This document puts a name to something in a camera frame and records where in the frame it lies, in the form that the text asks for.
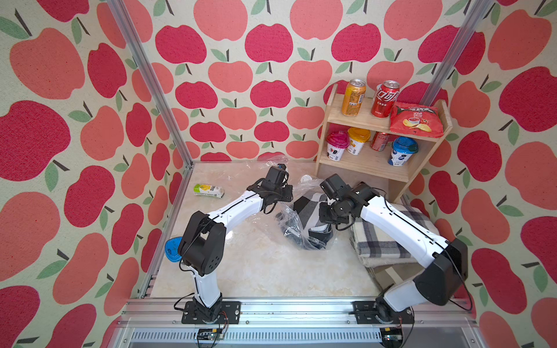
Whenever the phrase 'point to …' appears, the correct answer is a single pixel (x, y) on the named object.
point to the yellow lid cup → (357, 136)
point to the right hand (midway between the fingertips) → (323, 221)
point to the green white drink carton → (209, 190)
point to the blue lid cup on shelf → (402, 149)
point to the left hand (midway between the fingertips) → (292, 194)
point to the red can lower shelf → (379, 141)
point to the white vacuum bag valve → (305, 178)
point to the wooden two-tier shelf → (389, 149)
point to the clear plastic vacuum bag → (286, 215)
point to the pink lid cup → (336, 143)
